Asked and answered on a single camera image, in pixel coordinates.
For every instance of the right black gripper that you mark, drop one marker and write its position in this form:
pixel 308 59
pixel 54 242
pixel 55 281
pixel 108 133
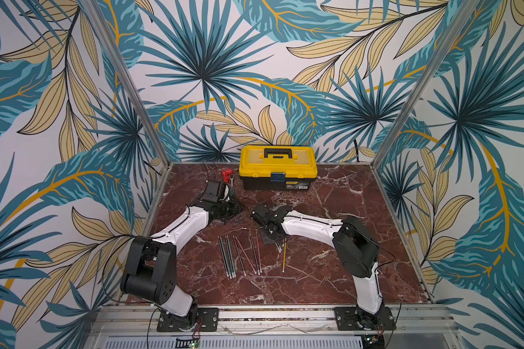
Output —
pixel 266 230

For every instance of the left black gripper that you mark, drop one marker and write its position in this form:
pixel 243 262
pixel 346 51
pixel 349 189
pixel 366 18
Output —
pixel 236 209

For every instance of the yellow pencil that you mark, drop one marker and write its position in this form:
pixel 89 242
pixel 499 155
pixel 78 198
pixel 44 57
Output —
pixel 284 255

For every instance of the red capped pencil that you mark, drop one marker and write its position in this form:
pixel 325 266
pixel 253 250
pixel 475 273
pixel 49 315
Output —
pixel 246 257

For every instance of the green pencil with eraser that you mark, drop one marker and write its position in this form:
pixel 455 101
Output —
pixel 233 264

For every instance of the yellow black toolbox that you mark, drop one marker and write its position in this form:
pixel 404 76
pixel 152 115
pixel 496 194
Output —
pixel 278 168

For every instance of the dark blue printed pencil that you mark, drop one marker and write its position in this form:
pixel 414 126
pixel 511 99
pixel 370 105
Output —
pixel 227 241

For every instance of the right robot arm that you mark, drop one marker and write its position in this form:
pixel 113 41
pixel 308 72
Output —
pixel 354 244

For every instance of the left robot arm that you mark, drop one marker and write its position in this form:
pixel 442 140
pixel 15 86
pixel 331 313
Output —
pixel 150 271

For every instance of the red object behind toolbox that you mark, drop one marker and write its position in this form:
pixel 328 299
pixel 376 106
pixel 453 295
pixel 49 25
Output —
pixel 227 175

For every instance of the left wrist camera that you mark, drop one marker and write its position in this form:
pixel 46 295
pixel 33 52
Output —
pixel 215 191

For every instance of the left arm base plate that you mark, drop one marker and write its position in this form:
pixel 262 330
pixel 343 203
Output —
pixel 202 319

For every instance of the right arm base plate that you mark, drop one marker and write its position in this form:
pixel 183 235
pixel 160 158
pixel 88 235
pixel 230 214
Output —
pixel 354 318

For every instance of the aluminium front rail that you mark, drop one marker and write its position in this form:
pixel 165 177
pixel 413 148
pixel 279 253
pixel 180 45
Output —
pixel 411 318

